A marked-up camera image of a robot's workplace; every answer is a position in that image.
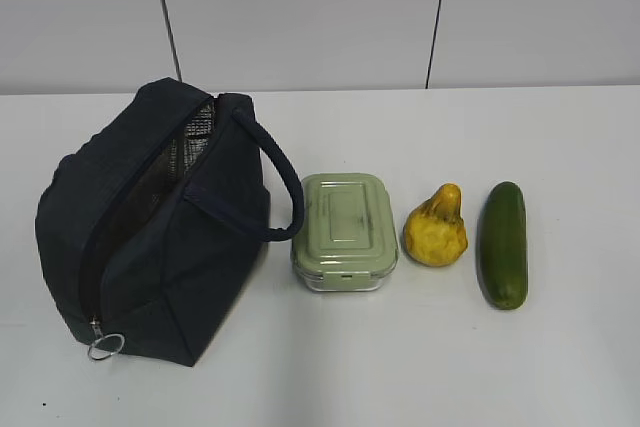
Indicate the green lidded glass container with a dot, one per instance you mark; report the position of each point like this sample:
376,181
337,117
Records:
348,242

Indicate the yellow pear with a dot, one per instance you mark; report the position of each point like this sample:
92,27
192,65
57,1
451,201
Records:
434,233

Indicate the navy insulated lunch bag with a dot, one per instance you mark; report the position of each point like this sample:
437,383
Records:
156,221

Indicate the green cucumber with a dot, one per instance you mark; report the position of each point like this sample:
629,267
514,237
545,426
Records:
502,248

